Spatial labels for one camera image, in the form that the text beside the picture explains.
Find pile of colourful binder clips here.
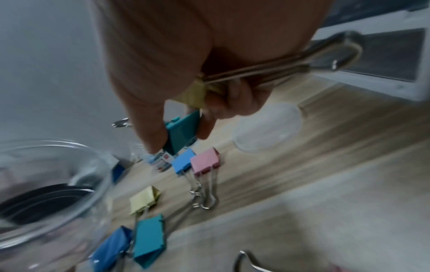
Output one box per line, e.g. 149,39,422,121
89,118,273,272

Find large teal binder clip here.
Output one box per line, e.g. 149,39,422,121
162,109,202,157

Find clear large jar lid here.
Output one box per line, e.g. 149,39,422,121
231,102,303,153

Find white and blue box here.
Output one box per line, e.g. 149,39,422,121
110,159,130,184

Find large clear plastic jar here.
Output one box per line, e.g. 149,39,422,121
0,139,115,272

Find small clear plastic jar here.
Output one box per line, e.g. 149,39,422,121
146,148,176,173

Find person's right hand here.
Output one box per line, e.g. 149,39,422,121
90,0,337,155

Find large yellow binder clip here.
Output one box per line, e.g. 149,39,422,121
174,30,365,110
129,185,163,216

